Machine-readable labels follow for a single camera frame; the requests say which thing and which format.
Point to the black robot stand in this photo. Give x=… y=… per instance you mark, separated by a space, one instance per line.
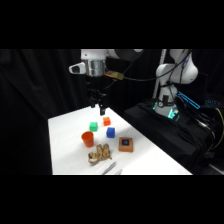
x=173 y=140

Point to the brown block with dark centre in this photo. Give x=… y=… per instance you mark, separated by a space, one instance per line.
x=126 y=145

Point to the black curtain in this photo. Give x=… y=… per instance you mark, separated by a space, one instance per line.
x=36 y=100

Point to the tan spotted plush toy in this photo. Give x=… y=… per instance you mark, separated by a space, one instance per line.
x=100 y=154

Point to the orange cup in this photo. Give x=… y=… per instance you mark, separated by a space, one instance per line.
x=88 y=138

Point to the blue glowing strip device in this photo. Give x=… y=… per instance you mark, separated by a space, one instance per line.
x=188 y=100

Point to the short silver metal tool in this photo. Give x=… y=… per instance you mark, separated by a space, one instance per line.
x=118 y=171

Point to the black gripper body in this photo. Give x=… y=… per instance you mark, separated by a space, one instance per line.
x=96 y=84

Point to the long silver metal tool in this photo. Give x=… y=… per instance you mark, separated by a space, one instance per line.
x=109 y=167

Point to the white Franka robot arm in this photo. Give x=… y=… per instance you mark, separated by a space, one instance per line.
x=176 y=71

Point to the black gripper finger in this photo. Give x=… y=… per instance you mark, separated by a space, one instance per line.
x=91 y=102
x=102 y=108

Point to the blue block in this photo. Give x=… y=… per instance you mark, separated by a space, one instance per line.
x=110 y=132

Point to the small orange block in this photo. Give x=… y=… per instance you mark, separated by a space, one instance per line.
x=106 y=121

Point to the green block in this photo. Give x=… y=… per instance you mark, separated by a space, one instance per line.
x=93 y=126

